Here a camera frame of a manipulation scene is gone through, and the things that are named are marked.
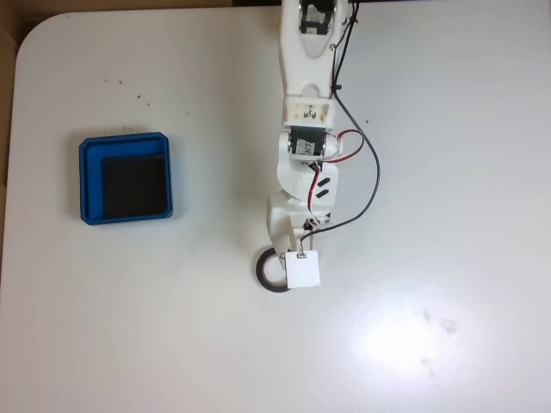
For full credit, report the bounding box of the blue square box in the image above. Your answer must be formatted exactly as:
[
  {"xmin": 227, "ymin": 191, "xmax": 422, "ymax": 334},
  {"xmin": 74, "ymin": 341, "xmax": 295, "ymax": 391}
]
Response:
[{"xmin": 78, "ymin": 131, "xmax": 175, "ymax": 226}]

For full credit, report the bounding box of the white square camera box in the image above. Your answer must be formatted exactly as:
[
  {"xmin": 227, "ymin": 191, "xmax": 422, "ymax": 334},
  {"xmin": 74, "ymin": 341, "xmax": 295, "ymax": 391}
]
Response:
[{"xmin": 284, "ymin": 250, "xmax": 322, "ymax": 290}]

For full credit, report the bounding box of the red and white wire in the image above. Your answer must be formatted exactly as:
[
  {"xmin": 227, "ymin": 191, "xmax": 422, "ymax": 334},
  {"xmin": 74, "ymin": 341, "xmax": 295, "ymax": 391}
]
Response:
[{"xmin": 306, "ymin": 130, "xmax": 367, "ymax": 225}]

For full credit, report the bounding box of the black tape roll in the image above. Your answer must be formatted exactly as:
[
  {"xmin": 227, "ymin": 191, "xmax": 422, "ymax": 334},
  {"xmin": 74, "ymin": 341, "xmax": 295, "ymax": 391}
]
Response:
[{"xmin": 256, "ymin": 245, "xmax": 294, "ymax": 295}]

